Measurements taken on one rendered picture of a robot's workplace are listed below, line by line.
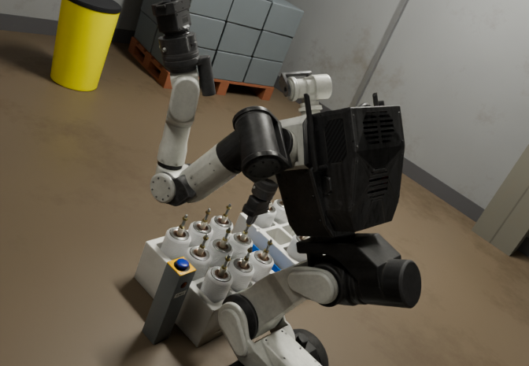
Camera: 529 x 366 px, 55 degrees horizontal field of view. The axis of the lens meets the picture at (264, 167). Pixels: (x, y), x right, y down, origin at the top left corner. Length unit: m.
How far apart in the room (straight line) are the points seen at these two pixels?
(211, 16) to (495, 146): 2.28
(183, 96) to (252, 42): 3.00
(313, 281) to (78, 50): 2.42
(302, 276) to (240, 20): 2.96
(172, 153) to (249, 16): 2.87
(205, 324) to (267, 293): 0.42
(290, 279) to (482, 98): 2.96
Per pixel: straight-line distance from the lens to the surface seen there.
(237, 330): 1.53
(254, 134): 1.14
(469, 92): 4.12
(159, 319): 1.79
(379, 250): 1.29
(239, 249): 2.01
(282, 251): 2.21
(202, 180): 1.24
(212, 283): 1.80
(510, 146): 4.05
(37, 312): 1.88
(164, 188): 1.29
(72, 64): 3.41
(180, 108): 1.24
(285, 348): 1.56
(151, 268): 1.98
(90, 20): 3.30
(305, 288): 1.34
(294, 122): 1.23
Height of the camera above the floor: 1.35
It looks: 24 degrees down
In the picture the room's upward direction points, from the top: 23 degrees clockwise
